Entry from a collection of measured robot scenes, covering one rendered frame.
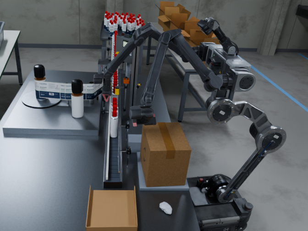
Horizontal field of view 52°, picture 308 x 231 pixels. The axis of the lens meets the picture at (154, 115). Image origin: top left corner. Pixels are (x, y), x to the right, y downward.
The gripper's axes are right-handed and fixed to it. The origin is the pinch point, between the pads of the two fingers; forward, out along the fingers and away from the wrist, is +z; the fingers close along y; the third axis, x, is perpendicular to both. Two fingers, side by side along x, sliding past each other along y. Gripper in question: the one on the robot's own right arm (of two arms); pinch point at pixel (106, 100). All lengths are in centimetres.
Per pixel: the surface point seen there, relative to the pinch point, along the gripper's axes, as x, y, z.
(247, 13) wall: 291, -460, 14
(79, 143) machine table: -17.6, 30.3, 19.0
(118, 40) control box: 8.0, -16.0, -42.9
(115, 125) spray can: 6.7, 30.6, 3.3
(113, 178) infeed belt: 6, 73, 14
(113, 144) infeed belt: 5.8, 37.8, 14.1
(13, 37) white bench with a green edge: -125, -209, 20
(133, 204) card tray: 17, 89, 19
